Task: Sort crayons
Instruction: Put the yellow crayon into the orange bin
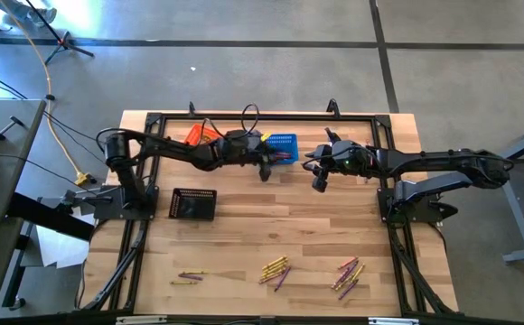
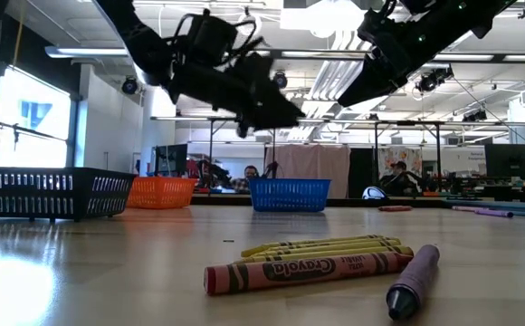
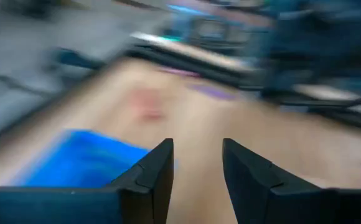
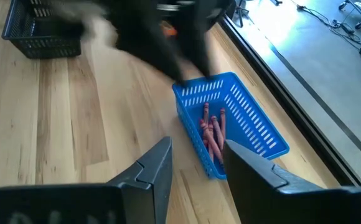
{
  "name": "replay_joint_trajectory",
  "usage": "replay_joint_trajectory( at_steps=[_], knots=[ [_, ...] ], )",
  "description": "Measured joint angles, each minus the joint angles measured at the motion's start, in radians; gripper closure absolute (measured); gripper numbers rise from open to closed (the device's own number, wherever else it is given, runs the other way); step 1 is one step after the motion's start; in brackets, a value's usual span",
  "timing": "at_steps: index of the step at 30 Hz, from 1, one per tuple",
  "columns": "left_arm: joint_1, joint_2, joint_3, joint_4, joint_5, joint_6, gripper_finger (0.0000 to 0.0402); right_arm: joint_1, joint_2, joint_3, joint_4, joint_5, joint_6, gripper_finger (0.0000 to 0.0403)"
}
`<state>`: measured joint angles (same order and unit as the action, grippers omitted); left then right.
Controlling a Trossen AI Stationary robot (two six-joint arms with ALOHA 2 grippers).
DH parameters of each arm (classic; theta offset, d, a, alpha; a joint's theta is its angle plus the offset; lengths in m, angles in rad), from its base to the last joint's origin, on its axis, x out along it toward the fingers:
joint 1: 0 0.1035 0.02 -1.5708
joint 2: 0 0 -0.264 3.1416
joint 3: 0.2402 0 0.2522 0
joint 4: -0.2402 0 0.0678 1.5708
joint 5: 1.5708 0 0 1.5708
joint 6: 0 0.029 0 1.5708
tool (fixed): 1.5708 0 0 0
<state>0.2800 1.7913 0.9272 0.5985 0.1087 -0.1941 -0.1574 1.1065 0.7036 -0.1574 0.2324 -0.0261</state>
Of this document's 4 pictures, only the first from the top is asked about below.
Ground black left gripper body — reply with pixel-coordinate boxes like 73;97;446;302
219;130;270;169

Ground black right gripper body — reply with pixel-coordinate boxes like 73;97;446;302
304;140;376;177

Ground blue plastic basket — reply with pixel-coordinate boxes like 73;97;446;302
264;133;300;165

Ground orange plastic basket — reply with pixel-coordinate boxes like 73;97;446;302
183;124;220;146

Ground black plastic basket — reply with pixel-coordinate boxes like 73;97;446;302
168;187;219;222

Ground grey metal table legs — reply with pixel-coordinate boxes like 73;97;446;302
472;116;524;264

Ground black desk support beam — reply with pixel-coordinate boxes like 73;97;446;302
6;191;97;243

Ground black tripod stand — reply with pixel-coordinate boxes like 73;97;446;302
23;0;96;67

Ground grey desk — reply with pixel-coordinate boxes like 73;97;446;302
0;97;48;320

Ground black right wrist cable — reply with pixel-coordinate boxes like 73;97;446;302
301;144;380;172

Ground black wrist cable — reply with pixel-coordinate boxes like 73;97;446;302
198;102;261;141
301;144;380;172

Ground black metal table frame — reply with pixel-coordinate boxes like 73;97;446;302
74;110;460;317

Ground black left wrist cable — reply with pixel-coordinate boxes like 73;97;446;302
198;102;261;141

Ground silver metal bracket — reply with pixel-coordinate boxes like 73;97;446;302
368;317;421;325

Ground yellow floor cable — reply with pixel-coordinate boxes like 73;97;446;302
0;0;87;175

